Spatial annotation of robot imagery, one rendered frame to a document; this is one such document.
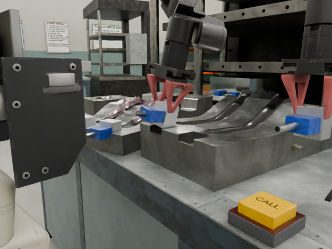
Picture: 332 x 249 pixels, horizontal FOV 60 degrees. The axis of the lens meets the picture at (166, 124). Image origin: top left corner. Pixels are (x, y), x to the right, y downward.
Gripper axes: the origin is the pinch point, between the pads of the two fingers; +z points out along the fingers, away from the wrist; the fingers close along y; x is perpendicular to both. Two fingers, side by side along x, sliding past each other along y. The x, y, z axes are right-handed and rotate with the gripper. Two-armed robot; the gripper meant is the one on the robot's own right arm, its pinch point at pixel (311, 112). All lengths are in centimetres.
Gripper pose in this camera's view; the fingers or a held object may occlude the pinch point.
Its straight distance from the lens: 57.4
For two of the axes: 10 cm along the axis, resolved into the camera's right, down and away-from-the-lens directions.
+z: -0.3, 9.8, 1.9
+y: -6.0, -1.7, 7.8
